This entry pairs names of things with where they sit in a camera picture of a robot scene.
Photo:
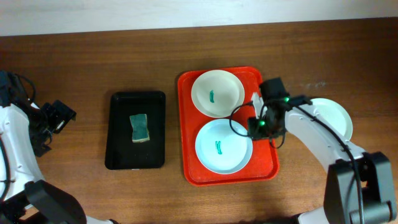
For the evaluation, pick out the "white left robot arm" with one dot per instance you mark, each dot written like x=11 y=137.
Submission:
x=26 y=132

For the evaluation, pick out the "cream plate with green mark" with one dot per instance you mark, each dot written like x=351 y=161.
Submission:
x=217 y=93

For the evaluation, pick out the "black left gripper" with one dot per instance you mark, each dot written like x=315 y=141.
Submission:
x=64 y=113

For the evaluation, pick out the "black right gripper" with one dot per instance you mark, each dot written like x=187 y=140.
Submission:
x=255 y=132

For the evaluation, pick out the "black tray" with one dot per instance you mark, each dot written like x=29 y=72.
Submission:
x=128 y=148

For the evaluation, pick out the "light green plate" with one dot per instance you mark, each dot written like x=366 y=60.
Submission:
x=336 y=115

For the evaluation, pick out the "light blue plate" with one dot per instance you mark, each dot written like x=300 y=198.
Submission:
x=222 y=146

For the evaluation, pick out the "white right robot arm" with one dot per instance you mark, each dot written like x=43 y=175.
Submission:
x=359 y=185

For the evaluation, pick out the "red tray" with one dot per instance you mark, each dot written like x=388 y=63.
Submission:
x=263 y=164

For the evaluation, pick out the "yellow green sponge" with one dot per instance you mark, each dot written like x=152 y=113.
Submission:
x=139 y=127

